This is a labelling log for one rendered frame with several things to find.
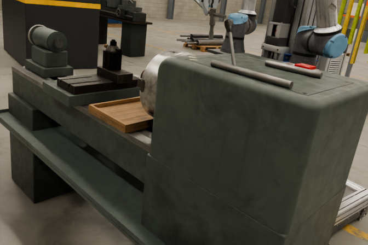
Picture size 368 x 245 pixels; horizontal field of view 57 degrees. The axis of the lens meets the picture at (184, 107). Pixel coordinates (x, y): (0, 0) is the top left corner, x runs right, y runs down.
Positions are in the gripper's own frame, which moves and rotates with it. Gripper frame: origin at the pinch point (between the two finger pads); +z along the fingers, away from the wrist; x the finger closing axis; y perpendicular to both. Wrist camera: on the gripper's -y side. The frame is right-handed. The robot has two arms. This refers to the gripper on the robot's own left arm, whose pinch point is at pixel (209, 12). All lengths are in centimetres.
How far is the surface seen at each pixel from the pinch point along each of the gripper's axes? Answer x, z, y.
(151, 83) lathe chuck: 21.0, 28.2, 2.0
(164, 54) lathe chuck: 14.1, 18.3, 8.9
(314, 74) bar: -23.2, 14.7, -35.8
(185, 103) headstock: 16.6, 27.0, -23.7
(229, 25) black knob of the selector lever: 0.9, 2.0, -18.2
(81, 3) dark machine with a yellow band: 3, 44, 486
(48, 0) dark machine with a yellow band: 54, 40, 472
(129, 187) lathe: 26, 86, 17
